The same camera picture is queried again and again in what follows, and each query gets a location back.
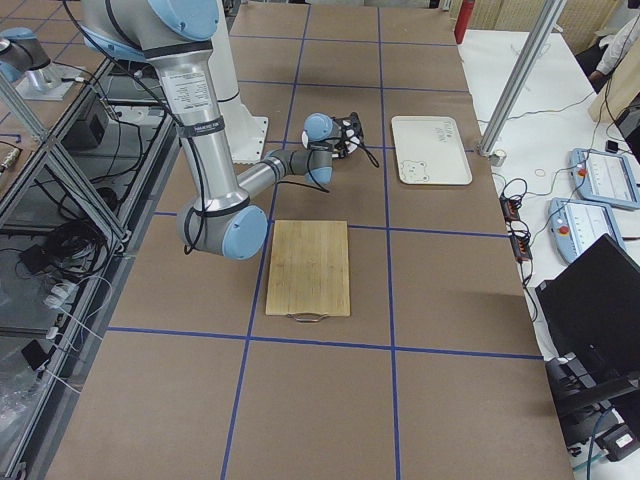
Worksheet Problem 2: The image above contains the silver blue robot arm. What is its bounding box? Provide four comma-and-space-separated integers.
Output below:
1, 27, 51, 82
81, 1, 342, 260

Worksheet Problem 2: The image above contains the white round plate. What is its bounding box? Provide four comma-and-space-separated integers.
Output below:
344, 129, 361, 156

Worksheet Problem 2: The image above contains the wooden cutting board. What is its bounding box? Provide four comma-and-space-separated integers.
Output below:
265, 220, 351, 322

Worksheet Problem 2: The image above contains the cream bear tray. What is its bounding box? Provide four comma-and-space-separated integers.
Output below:
391, 116, 473, 186

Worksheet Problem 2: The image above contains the black orange usb hub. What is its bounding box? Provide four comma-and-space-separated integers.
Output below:
500, 196, 521, 222

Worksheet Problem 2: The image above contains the small metal cylinder weight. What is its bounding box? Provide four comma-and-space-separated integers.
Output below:
489, 149, 507, 168

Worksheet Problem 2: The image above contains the near teach pendant tablet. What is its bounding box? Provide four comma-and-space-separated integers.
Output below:
548, 197, 625, 263

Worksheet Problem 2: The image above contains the teach pendant tablet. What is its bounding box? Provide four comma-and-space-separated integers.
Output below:
548, 197, 625, 263
569, 148, 639, 210

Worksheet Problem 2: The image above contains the red cylinder bottle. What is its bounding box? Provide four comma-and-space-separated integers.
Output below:
454, 0, 475, 45

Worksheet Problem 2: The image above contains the black laptop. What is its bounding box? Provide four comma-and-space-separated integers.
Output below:
534, 232, 640, 386

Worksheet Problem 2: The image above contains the far teach pendant tablet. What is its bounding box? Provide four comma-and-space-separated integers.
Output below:
569, 148, 639, 210

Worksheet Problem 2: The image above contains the small black device on table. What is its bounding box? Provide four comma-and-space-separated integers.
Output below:
605, 140, 618, 153

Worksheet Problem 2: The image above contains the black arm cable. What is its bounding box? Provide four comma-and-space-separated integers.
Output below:
277, 139, 381, 195

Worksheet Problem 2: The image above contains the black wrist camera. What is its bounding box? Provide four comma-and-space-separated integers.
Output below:
334, 112, 364, 159

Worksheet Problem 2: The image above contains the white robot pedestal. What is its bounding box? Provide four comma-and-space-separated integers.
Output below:
209, 1, 269, 164

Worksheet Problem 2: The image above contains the aluminium frame post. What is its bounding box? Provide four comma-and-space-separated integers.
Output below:
477, 0, 567, 157

